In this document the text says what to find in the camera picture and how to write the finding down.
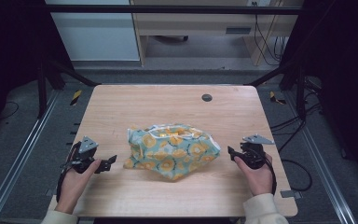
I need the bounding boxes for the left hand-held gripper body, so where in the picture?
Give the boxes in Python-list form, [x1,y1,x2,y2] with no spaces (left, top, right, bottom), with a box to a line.
[64,135,100,175]

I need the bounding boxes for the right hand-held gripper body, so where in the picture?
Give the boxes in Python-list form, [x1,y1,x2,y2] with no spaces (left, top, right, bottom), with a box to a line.
[238,133,276,171]

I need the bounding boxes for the teal yellow floral cloth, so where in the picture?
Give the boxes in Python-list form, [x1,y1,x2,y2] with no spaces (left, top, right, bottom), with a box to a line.
[122,122,223,182]

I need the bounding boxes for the person's right hand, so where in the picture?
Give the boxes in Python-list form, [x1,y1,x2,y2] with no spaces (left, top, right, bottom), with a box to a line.
[233,153,274,197]

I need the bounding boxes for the person's left hand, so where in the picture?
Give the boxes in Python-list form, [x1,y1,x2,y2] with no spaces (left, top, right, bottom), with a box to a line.
[54,158,103,216]

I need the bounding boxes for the yellow black striped tape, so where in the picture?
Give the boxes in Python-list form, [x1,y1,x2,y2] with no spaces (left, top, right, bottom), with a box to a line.
[69,89,83,106]
[268,91,287,106]

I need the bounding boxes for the white cabinet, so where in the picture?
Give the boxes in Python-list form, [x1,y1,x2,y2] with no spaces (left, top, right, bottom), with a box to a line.
[44,0,141,62]

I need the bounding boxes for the black curtain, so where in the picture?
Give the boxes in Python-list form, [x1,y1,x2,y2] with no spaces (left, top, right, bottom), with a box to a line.
[279,0,358,190]
[0,0,75,144]

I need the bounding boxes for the right hand-held gripper black cable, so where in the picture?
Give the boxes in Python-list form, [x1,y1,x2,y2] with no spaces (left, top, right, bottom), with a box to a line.
[262,155,278,196]

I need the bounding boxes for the hand-held gripper black cable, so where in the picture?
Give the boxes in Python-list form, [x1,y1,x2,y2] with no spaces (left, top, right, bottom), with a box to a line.
[55,141,81,203]
[262,155,278,196]

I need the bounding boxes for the left hand-held gripper black cable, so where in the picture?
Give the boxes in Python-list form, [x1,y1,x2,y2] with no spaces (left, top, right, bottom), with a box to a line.
[55,141,81,203]

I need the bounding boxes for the black floor cable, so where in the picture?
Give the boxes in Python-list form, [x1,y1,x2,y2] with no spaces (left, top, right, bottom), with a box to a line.
[269,92,323,192]

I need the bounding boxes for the grey table edge bracket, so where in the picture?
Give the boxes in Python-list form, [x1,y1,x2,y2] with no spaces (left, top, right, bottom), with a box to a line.
[280,189,303,201]

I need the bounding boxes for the aluminium floor rail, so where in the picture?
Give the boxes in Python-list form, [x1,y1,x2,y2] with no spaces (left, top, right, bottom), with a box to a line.
[282,90,358,224]
[0,89,61,224]

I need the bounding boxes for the bundle of black hanging cables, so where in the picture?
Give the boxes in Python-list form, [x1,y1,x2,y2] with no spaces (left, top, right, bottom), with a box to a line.
[253,1,291,67]

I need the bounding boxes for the black metal frame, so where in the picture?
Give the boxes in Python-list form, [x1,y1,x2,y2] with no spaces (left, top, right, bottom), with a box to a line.
[36,4,308,122]

